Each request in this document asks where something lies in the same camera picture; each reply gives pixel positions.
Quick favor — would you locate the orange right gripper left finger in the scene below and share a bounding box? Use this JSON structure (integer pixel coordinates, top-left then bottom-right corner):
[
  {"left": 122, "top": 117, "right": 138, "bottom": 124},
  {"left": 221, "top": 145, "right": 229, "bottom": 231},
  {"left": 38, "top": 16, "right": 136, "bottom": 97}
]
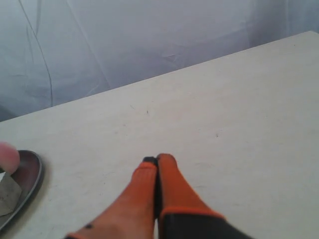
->
[{"left": 66, "top": 157, "right": 158, "bottom": 239}]

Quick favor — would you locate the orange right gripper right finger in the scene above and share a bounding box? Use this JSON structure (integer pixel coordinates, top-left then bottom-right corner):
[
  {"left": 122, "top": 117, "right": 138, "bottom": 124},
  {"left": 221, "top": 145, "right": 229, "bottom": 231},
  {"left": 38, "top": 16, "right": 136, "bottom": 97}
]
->
[{"left": 158, "top": 154, "right": 239, "bottom": 239}]

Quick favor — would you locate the white backdrop sheet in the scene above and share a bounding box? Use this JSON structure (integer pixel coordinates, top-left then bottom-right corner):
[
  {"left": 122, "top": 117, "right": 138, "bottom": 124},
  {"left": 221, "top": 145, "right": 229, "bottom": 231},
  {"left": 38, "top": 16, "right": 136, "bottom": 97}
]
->
[{"left": 0, "top": 0, "right": 319, "bottom": 121}]

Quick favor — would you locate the large metal plate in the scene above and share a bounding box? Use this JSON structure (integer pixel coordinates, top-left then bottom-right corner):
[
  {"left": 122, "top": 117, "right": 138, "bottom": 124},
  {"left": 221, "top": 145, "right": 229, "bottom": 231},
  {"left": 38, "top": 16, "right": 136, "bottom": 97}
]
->
[{"left": 0, "top": 150, "right": 45, "bottom": 235}]

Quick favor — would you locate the pink toy peach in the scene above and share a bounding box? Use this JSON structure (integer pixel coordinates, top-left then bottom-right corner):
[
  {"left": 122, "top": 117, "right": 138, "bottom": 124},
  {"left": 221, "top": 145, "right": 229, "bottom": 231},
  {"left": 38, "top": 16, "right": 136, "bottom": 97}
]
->
[{"left": 0, "top": 142, "right": 20, "bottom": 174}]

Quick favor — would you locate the wooden cube block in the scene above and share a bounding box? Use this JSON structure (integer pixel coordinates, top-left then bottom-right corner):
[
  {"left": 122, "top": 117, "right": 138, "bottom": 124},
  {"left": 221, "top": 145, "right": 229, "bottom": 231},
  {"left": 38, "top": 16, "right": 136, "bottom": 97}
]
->
[{"left": 0, "top": 172, "right": 22, "bottom": 217}]

